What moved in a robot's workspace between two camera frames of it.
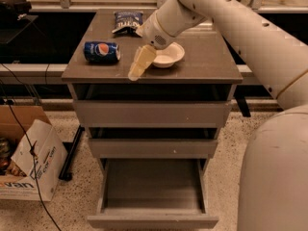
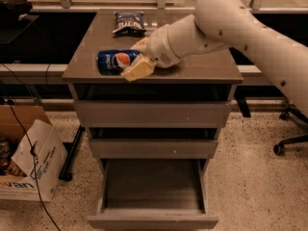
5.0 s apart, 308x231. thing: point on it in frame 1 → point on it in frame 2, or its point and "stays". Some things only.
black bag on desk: x=12 y=6 stays
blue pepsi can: x=101 y=52 → x=115 y=63
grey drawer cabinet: x=169 y=113 stays
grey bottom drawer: x=152 y=193 stays
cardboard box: x=17 y=180 stays
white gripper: x=153 y=33 → x=159 y=48
